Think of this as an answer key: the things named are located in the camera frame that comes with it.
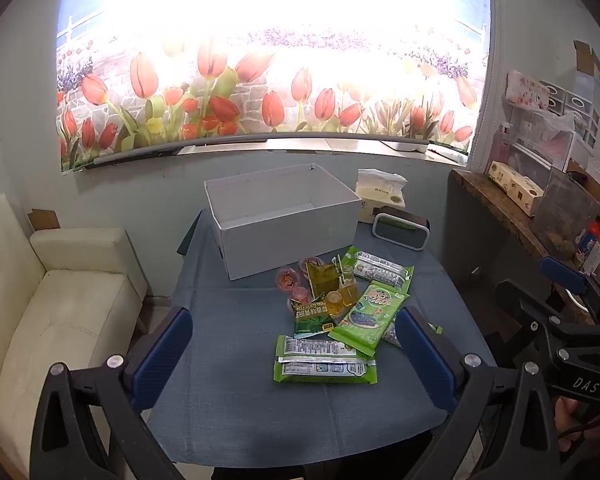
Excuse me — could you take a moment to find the person's right hand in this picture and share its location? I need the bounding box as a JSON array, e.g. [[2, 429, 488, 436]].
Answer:
[[554, 395, 582, 453]]

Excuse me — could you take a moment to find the blue tablecloth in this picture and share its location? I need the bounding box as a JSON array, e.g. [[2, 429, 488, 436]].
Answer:
[[145, 210, 498, 466]]

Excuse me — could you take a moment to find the green snack packet white label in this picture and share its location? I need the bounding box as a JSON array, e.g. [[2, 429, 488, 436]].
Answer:
[[275, 335, 376, 359], [272, 355, 379, 386]]

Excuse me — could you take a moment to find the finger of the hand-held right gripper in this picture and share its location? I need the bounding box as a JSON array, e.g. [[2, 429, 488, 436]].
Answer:
[[539, 256, 600, 311], [495, 280, 600, 347]]

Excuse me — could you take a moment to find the golden snack packet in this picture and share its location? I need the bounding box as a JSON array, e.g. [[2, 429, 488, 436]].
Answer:
[[306, 260, 342, 306]]

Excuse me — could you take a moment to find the white drawer organizer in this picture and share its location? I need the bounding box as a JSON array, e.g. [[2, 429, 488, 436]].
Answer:
[[540, 80, 600, 148]]

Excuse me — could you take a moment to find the brown cardboard piece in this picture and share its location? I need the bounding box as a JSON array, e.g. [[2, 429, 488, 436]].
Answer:
[[27, 208, 61, 233]]

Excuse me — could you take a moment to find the long cream printed carton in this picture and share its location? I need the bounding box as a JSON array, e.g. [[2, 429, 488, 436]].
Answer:
[[487, 160, 543, 217]]

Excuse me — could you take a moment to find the green cartoon snack packet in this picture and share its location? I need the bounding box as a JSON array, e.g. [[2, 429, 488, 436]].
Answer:
[[328, 282, 411, 358]]

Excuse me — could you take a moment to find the white leather sofa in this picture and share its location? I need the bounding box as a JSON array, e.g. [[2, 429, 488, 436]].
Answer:
[[0, 192, 148, 478]]

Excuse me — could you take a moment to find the pink bottle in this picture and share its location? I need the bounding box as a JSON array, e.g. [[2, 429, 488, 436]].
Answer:
[[495, 122, 514, 163]]

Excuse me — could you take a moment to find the pink floral box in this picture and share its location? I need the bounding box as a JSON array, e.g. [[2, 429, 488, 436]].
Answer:
[[505, 71, 553, 110]]

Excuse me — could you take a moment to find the silver green snack packet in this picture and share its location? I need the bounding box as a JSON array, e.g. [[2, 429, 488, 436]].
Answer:
[[380, 322, 406, 351]]

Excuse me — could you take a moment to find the green seaweed snack packet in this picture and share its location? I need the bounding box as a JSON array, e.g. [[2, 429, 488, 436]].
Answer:
[[341, 245, 415, 293]]

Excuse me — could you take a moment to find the wooden side shelf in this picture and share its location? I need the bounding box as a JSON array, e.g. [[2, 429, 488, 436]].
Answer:
[[450, 167, 600, 286]]

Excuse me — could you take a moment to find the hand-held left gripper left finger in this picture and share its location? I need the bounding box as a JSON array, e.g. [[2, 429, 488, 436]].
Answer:
[[30, 305, 196, 480]]

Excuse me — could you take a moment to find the cream tissue box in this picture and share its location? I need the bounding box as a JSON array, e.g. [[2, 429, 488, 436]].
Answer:
[[355, 168, 408, 225]]

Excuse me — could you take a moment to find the tulip print window blind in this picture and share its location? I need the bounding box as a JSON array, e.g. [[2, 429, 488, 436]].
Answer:
[[55, 0, 493, 173]]

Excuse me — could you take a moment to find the white cardboard box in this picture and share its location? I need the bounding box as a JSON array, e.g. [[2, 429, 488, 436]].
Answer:
[[203, 162, 363, 281]]

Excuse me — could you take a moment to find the yellow jelly cup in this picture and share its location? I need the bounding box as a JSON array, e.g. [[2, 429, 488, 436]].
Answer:
[[337, 280, 366, 307], [325, 290, 353, 318]]

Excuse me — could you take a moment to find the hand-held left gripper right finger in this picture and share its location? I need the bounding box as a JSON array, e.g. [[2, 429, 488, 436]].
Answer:
[[394, 305, 561, 480]]

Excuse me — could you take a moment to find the dark green snack packet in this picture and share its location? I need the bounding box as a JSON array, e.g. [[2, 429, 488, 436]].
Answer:
[[292, 300, 343, 340]]

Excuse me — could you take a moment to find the clear plastic container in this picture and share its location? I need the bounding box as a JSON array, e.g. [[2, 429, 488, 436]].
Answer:
[[535, 165, 600, 256]]

